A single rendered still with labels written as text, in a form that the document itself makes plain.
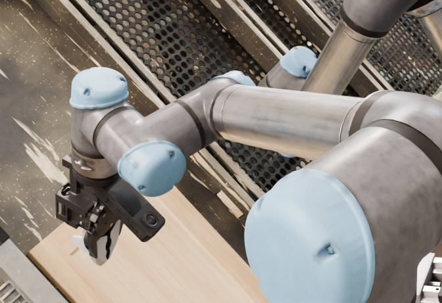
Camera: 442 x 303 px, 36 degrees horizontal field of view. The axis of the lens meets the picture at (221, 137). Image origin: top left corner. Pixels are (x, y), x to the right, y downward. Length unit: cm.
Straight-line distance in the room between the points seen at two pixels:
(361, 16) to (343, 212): 72
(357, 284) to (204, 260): 108
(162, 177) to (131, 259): 65
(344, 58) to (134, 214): 49
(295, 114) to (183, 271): 85
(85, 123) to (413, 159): 50
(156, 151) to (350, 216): 38
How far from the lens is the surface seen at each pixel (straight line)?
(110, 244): 112
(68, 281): 141
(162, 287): 149
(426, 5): 128
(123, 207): 100
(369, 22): 119
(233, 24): 196
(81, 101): 90
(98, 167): 97
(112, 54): 164
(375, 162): 53
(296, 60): 147
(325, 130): 69
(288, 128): 74
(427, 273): 148
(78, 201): 104
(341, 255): 49
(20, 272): 137
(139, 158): 84
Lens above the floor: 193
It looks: 24 degrees down
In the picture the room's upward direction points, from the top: 19 degrees counter-clockwise
